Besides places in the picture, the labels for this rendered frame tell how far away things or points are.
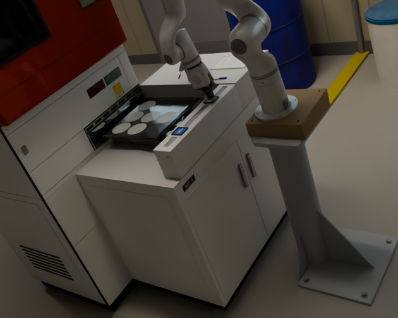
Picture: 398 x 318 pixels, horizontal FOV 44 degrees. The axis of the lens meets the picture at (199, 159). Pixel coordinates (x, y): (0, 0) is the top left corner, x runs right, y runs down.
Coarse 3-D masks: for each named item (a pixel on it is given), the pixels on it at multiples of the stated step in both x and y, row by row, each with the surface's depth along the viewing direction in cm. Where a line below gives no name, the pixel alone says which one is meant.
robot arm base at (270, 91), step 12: (276, 72) 199; (264, 84) 200; (276, 84) 201; (264, 96) 203; (276, 96) 203; (288, 96) 216; (264, 108) 208; (276, 108) 206; (288, 108) 207; (264, 120) 207; (276, 120) 205
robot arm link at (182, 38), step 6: (180, 30) 209; (180, 36) 208; (186, 36) 210; (180, 42) 209; (186, 42) 210; (192, 42) 212; (186, 48) 210; (192, 48) 212; (186, 54) 211; (192, 54) 212; (198, 54) 214; (186, 60) 212
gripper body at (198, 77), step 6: (198, 66) 214; (204, 66) 215; (186, 72) 219; (192, 72) 217; (198, 72) 215; (204, 72) 214; (192, 78) 219; (198, 78) 217; (204, 78) 215; (192, 84) 221; (198, 84) 219; (204, 84) 217
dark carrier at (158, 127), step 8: (160, 104) 255; (168, 104) 252; (176, 104) 248; (184, 104) 245; (144, 112) 253; (160, 112) 246; (176, 112) 240; (136, 120) 248; (112, 128) 249; (128, 128) 243; (152, 128) 234; (160, 128) 231; (136, 136) 232; (144, 136) 230; (152, 136) 227
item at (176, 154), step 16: (224, 96) 224; (192, 112) 220; (208, 112) 216; (224, 112) 225; (240, 112) 236; (192, 128) 208; (208, 128) 217; (224, 128) 226; (160, 144) 204; (176, 144) 200; (192, 144) 208; (208, 144) 218; (160, 160) 204; (176, 160) 201; (192, 160) 209; (176, 176) 205
